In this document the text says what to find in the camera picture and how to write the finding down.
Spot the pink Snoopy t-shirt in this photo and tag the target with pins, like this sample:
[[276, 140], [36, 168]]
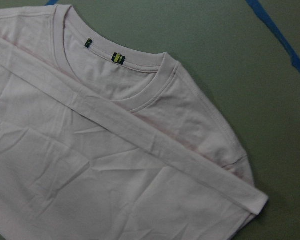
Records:
[[102, 142]]

